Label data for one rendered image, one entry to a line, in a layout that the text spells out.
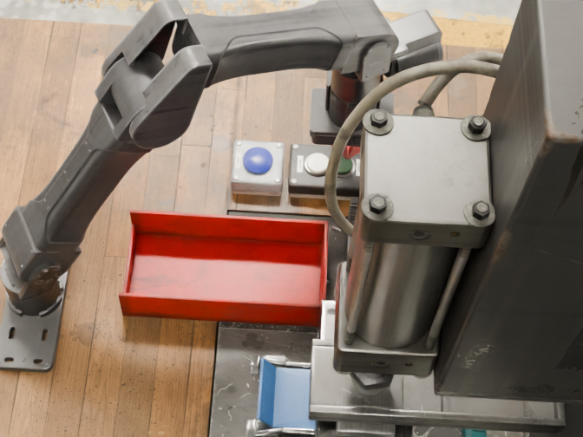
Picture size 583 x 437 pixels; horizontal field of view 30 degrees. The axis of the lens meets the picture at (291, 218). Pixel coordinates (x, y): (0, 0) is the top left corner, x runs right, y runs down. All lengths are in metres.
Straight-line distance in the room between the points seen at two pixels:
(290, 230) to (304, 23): 0.34
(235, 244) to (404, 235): 0.67
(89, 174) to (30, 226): 0.12
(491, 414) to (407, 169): 0.45
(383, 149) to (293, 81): 0.79
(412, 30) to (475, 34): 1.57
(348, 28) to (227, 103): 0.41
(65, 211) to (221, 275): 0.27
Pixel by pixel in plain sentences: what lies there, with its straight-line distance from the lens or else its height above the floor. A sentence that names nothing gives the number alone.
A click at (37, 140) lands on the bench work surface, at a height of 0.90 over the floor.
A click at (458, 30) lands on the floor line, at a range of 2.82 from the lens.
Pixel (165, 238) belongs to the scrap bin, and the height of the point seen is 0.90.
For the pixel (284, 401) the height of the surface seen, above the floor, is 0.99.
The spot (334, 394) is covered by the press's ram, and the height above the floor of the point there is 1.10.
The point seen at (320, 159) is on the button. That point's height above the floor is 0.94.
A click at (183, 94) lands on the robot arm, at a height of 1.28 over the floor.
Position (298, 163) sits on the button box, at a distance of 1.44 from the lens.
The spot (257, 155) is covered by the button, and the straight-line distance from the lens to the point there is 1.44.
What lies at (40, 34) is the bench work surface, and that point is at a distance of 1.63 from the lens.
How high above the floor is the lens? 2.15
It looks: 61 degrees down
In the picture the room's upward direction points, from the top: 4 degrees clockwise
